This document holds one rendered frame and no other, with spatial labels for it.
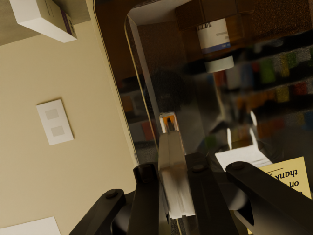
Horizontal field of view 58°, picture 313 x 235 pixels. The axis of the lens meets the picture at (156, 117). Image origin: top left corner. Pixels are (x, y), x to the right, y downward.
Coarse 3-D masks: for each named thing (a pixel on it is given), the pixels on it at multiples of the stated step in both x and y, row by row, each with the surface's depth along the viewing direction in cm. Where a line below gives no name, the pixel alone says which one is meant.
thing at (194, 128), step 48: (96, 0) 28; (144, 0) 28; (192, 0) 27; (240, 0) 27; (288, 0) 27; (144, 48) 28; (192, 48) 28; (240, 48) 28; (288, 48) 28; (144, 96) 29; (192, 96) 29; (240, 96) 29; (288, 96) 29; (144, 144) 30; (192, 144) 30; (240, 144) 30; (288, 144) 30
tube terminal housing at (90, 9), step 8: (88, 0) 29; (88, 8) 29; (96, 24) 29; (96, 32) 29; (104, 56) 30; (104, 64) 30; (112, 80) 30; (112, 88) 31; (120, 104) 31; (120, 112) 31; (128, 136) 32; (128, 144) 32
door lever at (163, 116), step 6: (162, 114) 25; (168, 114) 25; (174, 114) 25; (162, 120) 25; (168, 120) 25; (174, 120) 25; (162, 126) 25; (168, 126) 25; (174, 126) 25; (168, 132) 25; (180, 132) 25
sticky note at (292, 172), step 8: (288, 160) 30; (296, 160) 30; (264, 168) 31; (272, 168) 31; (280, 168) 31; (288, 168) 31; (296, 168) 31; (304, 168) 31; (272, 176) 31; (280, 176) 31; (288, 176) 31; (296, 176) 31; (304, 176) 31; (288, 184) 31; (296, 184) 31; (304, 184) 31; (304, 192) 31; (248, 232) 32
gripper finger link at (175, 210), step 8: (160, 136) 21; (168, 136) 20; (160, 144) 19; (168, 144) 19; (160, 152) 17; (168, 152) 17; (160, 160) 16; (168, 160) 15; (160, 168) 15; (168, 168) 15; (160, 176) 15; (168, 176) 15; (168, 184) 15; (168, 192) 15; (176, 192) 15; (168, 200) 15; (176, 200) 15; (168, 208) 15; (176, 208) 15; (176, 216) 15
